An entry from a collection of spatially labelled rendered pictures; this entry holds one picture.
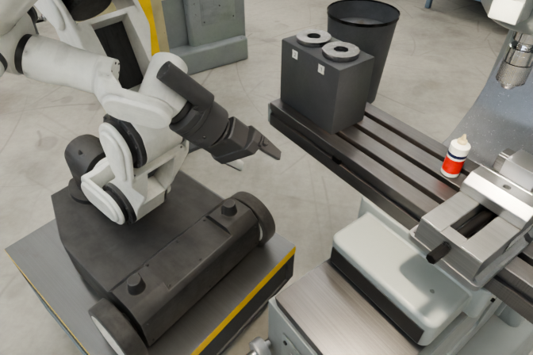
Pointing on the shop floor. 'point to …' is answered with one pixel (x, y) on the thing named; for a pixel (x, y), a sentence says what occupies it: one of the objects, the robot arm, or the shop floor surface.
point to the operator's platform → (216, 307)
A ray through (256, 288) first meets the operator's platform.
